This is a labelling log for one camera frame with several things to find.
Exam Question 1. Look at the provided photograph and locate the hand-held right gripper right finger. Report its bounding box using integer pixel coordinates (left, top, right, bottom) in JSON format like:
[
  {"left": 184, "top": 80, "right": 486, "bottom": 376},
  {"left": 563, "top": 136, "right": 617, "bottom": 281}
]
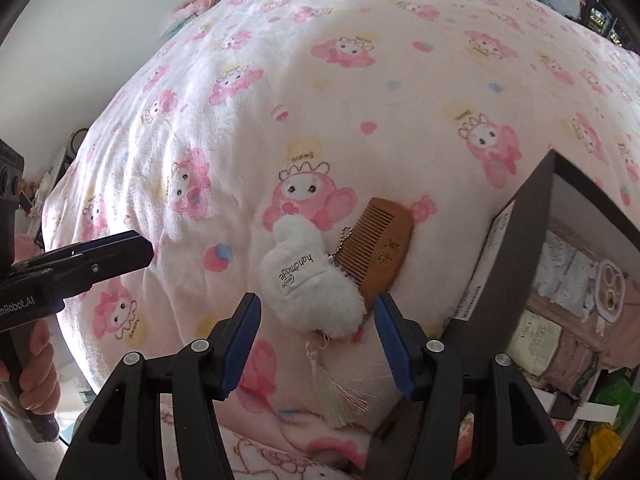
[{"left": 372, "top": 294, "right": 578, "bottom": 480}]

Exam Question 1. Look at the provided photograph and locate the black cardboard box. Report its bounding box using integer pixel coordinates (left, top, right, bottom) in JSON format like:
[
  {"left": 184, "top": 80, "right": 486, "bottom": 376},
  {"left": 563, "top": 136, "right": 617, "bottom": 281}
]
[{"left": 367, "top": 149, "right": 640, "bottom": 480}]

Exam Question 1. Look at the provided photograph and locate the white plush keychain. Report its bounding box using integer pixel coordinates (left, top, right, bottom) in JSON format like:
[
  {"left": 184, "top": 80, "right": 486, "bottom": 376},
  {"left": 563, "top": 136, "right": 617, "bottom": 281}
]
[{"left": 257, "top": 215, "right": 369, "bottom": 431}]

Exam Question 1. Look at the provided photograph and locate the white strap watch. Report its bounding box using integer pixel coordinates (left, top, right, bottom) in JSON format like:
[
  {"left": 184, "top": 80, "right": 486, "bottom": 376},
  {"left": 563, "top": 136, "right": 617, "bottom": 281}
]
[{"left": 537, "top": 390, "right": 619, "bottom": 424}]

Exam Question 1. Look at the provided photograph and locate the pink patterned cloth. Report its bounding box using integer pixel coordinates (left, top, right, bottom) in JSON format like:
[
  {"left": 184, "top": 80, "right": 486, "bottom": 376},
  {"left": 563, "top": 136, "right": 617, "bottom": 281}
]
[{"left": 155, "top": 395, "right": 381, "bottom": 480}]

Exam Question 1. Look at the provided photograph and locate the wooden comb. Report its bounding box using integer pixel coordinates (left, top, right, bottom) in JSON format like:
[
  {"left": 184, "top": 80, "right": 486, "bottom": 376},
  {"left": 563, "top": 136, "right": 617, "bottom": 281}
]
[{"left": 332, "top": 197, "right": 416, "bottom": 317}]

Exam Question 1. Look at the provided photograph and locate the person's left hand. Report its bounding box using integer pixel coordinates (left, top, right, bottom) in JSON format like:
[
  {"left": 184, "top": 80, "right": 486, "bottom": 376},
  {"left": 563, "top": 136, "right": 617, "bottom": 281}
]
[{"left": 19, "top": 320, "right": 63, "bottom": 418}]

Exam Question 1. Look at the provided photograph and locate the pink printed blanket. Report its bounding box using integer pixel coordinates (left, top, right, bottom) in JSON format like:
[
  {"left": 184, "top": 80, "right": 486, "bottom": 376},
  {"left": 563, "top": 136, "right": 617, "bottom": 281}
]
[{"left": 42, "top": 0, "right": 640, "bottom": 431}]

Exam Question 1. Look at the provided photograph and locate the pink cloth bag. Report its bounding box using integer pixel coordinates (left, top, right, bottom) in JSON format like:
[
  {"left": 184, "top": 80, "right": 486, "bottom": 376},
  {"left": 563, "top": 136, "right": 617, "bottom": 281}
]
[{"left": 505, "top": 292, "right": 640, "bottom": 401}]

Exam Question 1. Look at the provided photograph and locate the dark display cabinet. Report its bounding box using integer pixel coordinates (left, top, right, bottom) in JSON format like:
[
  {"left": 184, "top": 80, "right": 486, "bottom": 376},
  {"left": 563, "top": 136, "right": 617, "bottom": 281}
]
[{"left": 535, "top": 0, "right": 640, "bottom": 56}]

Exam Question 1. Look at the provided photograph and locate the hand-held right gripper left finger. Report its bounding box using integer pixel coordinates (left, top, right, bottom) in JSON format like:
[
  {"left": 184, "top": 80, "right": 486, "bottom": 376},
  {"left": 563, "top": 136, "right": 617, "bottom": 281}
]
[{"left": 55, "top": 292, "right": 263, "bottom": 480}]

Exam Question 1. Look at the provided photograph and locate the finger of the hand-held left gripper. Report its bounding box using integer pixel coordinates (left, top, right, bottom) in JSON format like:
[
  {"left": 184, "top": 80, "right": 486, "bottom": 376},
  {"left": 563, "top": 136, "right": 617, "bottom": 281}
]
[
  {"left": 10, "top": 241, "right": 155, "bottom": 302},
  {"left": 45, "top": 230, "right": 152, "bottom": 262}
]

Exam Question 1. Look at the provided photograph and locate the curled metal chair back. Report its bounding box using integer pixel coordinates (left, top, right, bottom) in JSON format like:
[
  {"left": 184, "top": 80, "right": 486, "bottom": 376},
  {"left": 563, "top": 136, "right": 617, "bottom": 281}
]
[{"left": 67, "top": 127, "right": 92, "bottom": 161}]

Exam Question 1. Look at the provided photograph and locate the green snack packet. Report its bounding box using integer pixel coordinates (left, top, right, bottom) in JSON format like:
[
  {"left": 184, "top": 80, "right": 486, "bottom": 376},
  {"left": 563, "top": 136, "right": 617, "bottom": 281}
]
[{"left": 585, "top": 370, "right": 640, "bottom": 468}]

